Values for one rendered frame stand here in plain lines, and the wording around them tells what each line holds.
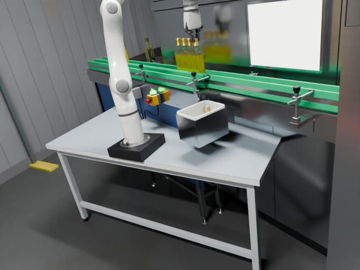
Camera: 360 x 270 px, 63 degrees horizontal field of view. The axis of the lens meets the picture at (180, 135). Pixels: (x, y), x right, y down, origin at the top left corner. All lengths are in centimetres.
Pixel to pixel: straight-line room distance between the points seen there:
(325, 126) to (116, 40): 110
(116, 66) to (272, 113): 85
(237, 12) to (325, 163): 93
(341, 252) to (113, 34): 146
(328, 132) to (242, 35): 72
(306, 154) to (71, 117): 331
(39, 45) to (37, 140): 116
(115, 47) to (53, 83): 256
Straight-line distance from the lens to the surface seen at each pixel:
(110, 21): 163
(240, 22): 173
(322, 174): 174
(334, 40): 148
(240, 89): 159
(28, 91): 396
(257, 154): 162
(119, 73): 164
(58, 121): 420
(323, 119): 134
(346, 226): 132
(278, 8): 157
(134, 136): 175
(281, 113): 144
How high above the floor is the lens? 156
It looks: 25 degrees down
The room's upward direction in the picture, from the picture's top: 10 degrees counter-clockwise
